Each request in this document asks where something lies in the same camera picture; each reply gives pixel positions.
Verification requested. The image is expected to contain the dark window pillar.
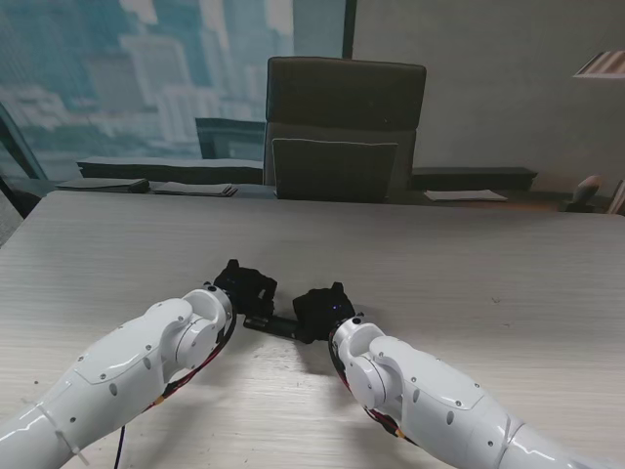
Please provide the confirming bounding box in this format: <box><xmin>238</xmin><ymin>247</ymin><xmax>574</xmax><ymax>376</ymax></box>
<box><xmin>341</xmin><ymin>0</ymin><xmax>359</xmax><ymax>61</ymax></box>

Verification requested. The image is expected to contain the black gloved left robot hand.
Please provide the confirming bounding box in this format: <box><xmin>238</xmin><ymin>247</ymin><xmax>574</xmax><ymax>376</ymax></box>
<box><xmin>213</xmin><ymin>258</ymin><xmax>278</xmax><ymax>321</ymax></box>

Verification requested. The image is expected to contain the grey folder stack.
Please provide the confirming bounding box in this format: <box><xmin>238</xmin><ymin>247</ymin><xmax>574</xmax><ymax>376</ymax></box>
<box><xmin>150</xmin><ymin>181</ymin><xmax>240</xmax><ymax>198</ymax></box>

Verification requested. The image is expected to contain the red black right arm cable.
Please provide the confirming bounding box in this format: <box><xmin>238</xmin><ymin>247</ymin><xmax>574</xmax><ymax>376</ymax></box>
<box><xmin>331</xmin><ymin>341</ymin><xmax>416</xmax><ymax>446</ymax></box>

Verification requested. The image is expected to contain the grey slanted metal bar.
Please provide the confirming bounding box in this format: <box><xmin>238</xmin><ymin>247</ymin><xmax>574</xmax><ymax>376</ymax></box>
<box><xmin>0</xmin><ymin>101</ymin><xmax>50</xmax><ymax>219</ymax></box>

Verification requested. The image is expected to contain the red black left arm cable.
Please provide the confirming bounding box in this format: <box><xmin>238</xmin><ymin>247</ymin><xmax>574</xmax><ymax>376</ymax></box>
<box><xmin>112</xmin><ymin>310</ymin><xmax>239</xmax><ymax>469</ymax></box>

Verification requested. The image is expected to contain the red black arm cable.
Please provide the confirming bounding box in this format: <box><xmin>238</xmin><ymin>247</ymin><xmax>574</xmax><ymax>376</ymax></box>
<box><xmin>112</xmin><ymin>310</ymin><xmax>239</xmax><ymax>469</ymax></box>
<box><xmin>331</xmin><ymin>341</ymin><xmax>416</xmax><ymax>446</ymax></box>

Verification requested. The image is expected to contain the white paper sheet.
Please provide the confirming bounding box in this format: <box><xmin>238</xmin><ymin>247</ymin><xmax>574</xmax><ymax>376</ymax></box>
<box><xmin>422</xmin><ymin>189</ymin><xmax>510</xmax><ymax>203</ymax></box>

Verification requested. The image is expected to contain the small desk ornament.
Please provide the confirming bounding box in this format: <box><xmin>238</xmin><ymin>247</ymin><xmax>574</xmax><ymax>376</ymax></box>
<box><xmin>561</xmin><ymin>174</ymin><xmax>603</xmax><ymax>214</ymax></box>

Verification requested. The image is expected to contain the black remote control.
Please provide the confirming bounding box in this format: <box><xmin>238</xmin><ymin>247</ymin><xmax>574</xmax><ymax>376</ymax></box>
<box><xmin>243</xmin><ymin>315</ymin><xmax>303</xmax><ymax>342</ymax></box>

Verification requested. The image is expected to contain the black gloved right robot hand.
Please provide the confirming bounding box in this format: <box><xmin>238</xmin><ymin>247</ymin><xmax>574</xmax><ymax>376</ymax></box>
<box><xmin>291</xmin><ymin>281</ymin><xmax>365</xmax><ymax>345</ymax></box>

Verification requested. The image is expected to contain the short dark bench cushion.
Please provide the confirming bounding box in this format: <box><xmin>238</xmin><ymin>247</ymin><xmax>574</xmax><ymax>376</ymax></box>
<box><xmin>412</xmin><ymin>166</ymin><xmax>538</xmax><ymax>191</ymax></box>

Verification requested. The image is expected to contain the long dark bench cushion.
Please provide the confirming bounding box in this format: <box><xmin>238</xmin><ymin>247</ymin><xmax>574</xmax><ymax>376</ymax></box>
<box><xmin>76</xmin><ymin>155</ymin><xmax>266</xmax><ymax>186</ymax></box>

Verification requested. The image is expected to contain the dark grey folder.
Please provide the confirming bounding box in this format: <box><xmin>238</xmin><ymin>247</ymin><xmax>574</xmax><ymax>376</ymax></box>
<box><xmin>55</xmin><ymin>178</ymin><xmax>150</xmax><ymax>193</ymax></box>

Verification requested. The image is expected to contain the light wooden board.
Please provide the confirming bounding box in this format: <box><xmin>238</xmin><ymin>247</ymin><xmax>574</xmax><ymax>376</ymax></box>
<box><xmin>606</xmin><ymin>179</ymin><xmax>625</xmax><ymax>216</ymax></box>

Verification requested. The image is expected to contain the dark grey office chair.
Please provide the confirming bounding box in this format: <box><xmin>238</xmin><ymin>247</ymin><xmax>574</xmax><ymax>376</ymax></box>
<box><xmin>263</xmin><ymin>56</ymin><xmax>428</xmax><ymax>205</ymax></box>

